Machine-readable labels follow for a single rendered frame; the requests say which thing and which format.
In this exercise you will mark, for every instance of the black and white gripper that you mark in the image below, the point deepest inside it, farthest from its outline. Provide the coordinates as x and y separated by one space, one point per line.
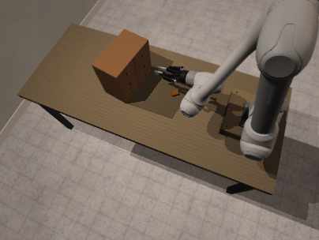
174 70

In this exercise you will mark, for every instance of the small brown chest of drawers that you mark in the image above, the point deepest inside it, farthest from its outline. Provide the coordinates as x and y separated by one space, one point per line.
116 57

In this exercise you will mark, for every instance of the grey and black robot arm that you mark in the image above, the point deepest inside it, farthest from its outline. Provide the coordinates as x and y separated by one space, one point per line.
285 46

